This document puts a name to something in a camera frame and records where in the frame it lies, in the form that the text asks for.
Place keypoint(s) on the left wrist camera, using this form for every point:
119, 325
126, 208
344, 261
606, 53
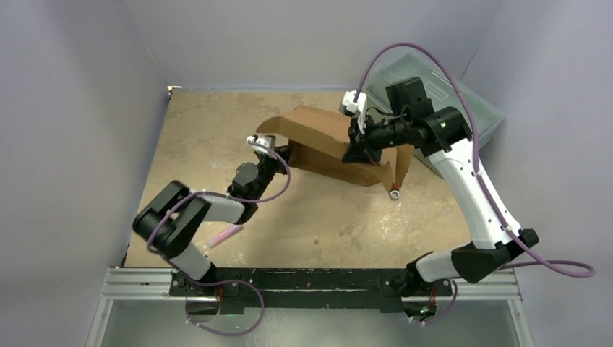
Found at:
261, 142

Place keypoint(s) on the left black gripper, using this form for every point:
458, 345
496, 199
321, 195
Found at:
285, 151

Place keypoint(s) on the translucent green plastic toolbox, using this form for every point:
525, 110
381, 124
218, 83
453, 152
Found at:
394, 67

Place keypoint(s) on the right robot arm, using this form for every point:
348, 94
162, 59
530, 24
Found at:
445, 137

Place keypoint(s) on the red handled adjustable wrench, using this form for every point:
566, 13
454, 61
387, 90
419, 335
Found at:
394, 192

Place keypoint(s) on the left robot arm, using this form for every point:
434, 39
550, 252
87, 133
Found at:
170, 220

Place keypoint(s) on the aluminium frame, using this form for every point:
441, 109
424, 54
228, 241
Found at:
136, 309

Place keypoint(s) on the brown cardboard box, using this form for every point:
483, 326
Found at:
318, 140

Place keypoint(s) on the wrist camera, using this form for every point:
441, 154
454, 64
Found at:
353, 104
261, 142

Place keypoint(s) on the purple highlighter marker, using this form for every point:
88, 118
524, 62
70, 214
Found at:
224, 235

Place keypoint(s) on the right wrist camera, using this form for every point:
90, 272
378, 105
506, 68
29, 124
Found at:
353, 104

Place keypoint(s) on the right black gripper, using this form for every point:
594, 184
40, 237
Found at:
360, 142

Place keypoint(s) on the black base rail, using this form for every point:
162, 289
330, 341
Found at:
238, 288

